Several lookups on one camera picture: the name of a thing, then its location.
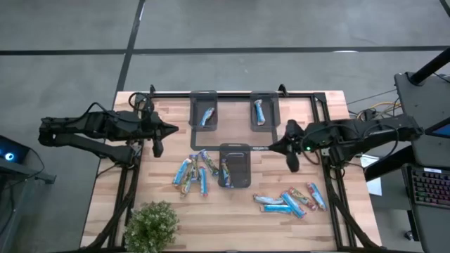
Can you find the blue orange-ended granola bar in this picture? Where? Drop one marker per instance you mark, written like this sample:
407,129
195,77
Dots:
292,204

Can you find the translucent dark-bordered baking mat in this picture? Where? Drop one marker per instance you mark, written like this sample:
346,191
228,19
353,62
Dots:
211,148

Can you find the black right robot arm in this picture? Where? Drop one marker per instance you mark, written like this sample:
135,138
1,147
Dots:
369,130

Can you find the white paper sheet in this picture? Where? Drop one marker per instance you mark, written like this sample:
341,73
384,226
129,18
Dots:
374,186

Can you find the light blue granola bar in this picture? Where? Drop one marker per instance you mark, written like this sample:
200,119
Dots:
207,116
259,112

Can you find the black frame clamp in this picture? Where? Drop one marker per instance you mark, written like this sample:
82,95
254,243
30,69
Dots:
282,89
152,89

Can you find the black computer with blue light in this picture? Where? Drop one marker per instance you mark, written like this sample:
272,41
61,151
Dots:
10,154

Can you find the grey metal side stand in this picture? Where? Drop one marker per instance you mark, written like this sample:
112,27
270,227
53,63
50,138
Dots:
24,172

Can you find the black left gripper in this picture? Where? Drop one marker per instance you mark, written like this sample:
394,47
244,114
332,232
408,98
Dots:
156,130

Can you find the backlit black keyboard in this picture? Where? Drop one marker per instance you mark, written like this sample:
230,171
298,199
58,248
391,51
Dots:
430,188

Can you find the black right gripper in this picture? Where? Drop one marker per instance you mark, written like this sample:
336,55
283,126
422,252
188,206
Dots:
297,147

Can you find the green artificial potted plant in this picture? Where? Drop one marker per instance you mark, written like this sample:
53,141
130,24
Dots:
151,226

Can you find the black round pole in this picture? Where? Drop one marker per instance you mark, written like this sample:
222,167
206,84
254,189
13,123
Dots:
430,66

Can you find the green and blue granola bar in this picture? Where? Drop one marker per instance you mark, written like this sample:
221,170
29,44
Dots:
185,186

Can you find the monitor with blue screen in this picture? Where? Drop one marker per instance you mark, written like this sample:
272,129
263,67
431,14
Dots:
443,130

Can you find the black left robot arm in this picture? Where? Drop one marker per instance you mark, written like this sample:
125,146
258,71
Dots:
88,121

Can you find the blue red-ended granola bar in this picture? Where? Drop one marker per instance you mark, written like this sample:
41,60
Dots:
203,181
181,171
316,196

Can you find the dark grey computer cart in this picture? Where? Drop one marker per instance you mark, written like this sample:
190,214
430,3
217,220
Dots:
422,102

